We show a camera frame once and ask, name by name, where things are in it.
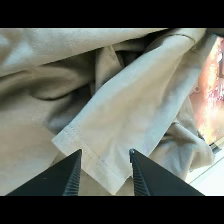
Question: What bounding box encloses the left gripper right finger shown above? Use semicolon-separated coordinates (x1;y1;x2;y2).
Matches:
128;148;205;197

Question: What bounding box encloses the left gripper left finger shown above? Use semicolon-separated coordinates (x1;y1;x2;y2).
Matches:
6;148;83;197

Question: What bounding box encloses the khaki shirt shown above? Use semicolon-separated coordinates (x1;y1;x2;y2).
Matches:
0;27;216;197

